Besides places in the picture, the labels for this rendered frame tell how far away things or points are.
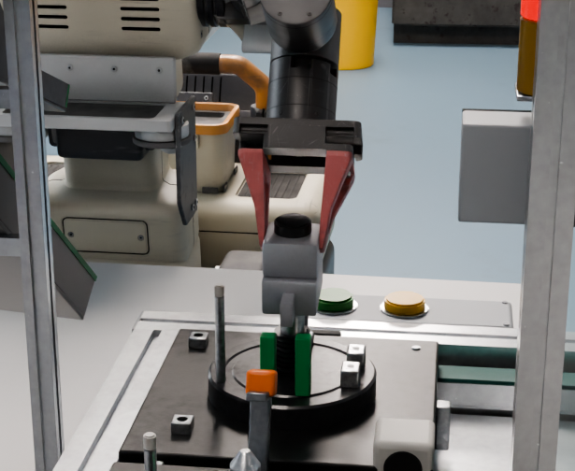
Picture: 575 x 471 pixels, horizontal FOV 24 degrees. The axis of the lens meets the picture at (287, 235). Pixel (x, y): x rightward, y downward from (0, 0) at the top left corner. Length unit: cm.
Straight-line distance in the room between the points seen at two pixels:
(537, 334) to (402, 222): 363
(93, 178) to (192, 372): 77
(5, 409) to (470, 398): 46
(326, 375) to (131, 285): 59
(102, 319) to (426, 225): 303
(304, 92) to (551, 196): 27
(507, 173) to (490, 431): 35
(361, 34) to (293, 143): 570
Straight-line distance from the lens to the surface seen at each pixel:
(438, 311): 134
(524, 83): 91
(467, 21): 735
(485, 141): 92
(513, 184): 93
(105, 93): 182
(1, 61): 107
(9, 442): 133
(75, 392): 141
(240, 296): 164
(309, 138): 108
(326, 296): 133
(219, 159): 216
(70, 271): 122
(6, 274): 119
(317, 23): 105
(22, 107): 106
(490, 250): 433
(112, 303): 163
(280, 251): 107
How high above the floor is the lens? 147
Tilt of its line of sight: 19 degrees down
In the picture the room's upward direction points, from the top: straight up
